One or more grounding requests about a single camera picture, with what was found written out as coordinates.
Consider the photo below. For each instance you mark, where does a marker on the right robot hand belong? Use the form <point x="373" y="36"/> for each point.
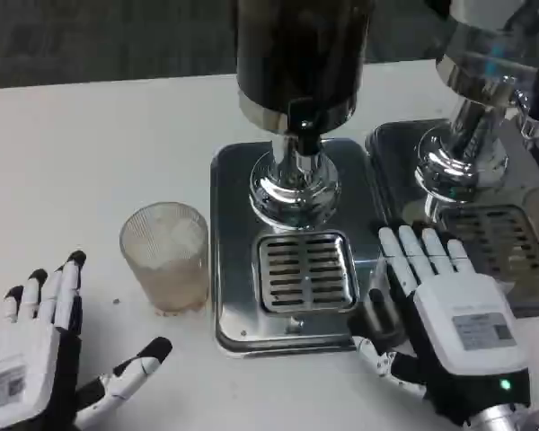
<point x="471" y="314"/>

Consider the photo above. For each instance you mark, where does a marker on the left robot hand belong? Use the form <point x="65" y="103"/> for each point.
<point x="36" y="354"/>

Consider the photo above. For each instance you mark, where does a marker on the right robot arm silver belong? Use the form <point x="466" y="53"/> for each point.
<point x="512" y="417"/>

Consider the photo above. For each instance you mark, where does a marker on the steel drip grid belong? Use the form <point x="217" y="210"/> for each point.
<point x="498" y="238"/>
<point x="305" y="274"/>

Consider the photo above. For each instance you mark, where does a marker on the steel dispenser base tray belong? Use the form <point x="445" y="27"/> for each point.
<point x="233" y="251"/>
<point x="395" y="179"/>

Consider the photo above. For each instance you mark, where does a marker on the clear ribbed glass cup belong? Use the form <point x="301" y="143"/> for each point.
<point x="166" y="265"/>

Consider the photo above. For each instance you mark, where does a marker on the drink dispenser with clear tank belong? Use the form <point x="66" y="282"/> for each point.
<point x="476" y="81"/>

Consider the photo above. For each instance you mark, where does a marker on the drink dispenser with dark tank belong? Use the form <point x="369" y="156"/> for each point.
<point x="296" y="54"/>

